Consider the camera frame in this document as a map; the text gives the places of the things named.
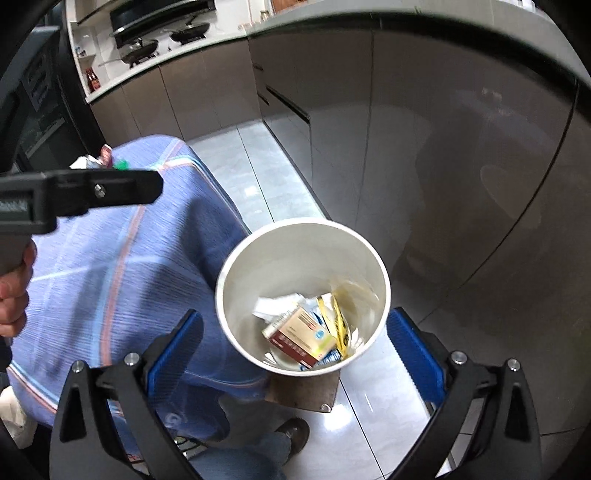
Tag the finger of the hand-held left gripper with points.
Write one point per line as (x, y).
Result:
(120, 187)

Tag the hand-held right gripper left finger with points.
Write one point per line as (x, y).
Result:
(178, 355)

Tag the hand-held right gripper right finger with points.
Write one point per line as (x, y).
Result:
(415, 355)

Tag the green bottle cap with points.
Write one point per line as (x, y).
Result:
(121, 164)

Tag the silver foil wrapper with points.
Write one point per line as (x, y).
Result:
(87, 162)

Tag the yellow snack packet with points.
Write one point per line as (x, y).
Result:
(341, 327)

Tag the blue white cartoon packet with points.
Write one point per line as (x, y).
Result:
(325, 360)

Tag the tan cardboard box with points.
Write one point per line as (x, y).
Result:
(300, 334)

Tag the white round waste bin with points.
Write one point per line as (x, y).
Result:
(277, 258)

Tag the person's left hand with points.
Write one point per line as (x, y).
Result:
(14, 300)

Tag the black framed glass door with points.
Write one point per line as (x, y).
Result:
(41, 115)

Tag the blue plaid tablecloth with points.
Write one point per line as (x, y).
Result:
(115, 277)

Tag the white kitchen countertop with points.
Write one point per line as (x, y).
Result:
(111, 87)

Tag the red sauce bottle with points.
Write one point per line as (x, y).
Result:
(93, 79)

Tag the person's right leg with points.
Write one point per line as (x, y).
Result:
(240, 457)

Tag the wooden stool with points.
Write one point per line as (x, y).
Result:
(300, 392)

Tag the black wok with lid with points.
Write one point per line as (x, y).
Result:
(138, 48)

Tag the brown shoe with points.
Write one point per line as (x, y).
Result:
(294, 436)

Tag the black gas stove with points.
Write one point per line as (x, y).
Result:
(173, 46)

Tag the black wok with spatula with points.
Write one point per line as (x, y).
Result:
(189, 31)

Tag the white cloth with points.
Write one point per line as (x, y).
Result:
(16, 415)

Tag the black range hood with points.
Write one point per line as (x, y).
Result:
(157, 14)

